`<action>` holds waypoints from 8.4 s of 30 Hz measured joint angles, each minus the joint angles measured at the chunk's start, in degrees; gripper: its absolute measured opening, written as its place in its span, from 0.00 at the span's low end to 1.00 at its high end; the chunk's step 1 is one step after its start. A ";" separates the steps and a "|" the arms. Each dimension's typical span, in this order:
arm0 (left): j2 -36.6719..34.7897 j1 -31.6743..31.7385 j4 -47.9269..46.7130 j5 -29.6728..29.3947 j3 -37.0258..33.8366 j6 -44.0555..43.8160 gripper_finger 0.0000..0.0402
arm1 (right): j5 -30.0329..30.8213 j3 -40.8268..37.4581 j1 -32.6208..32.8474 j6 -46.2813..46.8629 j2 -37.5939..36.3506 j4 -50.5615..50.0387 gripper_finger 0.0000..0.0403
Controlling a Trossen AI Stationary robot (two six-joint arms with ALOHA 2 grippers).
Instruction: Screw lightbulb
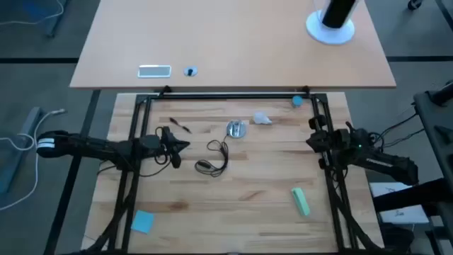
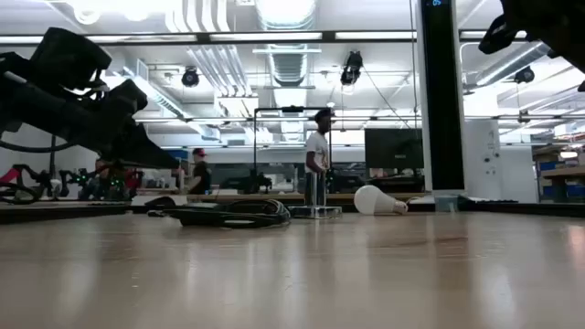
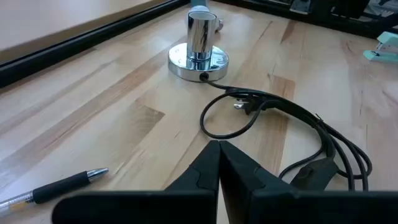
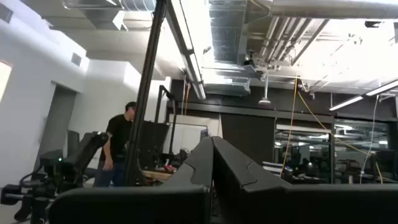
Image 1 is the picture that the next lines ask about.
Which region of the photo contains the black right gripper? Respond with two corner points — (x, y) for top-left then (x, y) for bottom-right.
(306, 115), (353, 169)

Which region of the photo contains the black power cable with switch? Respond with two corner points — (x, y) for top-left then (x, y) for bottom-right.
(194, 130), (230, 178)

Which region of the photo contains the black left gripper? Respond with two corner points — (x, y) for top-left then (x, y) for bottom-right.
(139, 125), (191, 170)

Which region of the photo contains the blue sticky note pad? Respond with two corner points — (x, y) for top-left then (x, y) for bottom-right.
(130, 209), (156, 235)

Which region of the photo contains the white floor cable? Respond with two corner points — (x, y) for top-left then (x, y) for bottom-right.
(0, 108), (68, 212)
(0, 0), (67, 26)

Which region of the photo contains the black aluminium rig frame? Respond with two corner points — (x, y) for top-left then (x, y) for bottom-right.
(67, 91), (385, 255)

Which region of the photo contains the white paper sheet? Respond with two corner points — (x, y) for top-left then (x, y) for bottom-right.
(369, 181), (411, 198)
(378, 204), (430, 225)

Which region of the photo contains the grey desk foot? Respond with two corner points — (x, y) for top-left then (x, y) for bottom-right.
(0, 106), (45, 194)
(21, 0), (70, 38)

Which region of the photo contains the black and white tower fan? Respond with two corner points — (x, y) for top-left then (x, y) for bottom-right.
(305, 0), (356, 46)

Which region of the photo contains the chrome lamp socket clear base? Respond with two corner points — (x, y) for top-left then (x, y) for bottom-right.
(225, 119), (248, 139)

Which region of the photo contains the black equipment cart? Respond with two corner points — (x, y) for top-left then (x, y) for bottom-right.
(413, 80), (453, 185)

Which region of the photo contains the beige desk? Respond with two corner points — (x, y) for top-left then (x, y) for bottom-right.
(69, 0), (397, 89)

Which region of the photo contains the white lightbulb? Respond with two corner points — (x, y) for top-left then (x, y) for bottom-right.
(253, 112), (273, 125)

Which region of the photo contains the green eraser block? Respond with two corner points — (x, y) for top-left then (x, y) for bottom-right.
(290, 187), (311, 217)

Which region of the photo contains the black pen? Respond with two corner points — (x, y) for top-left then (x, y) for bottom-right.
(168, 117), (193, 135)

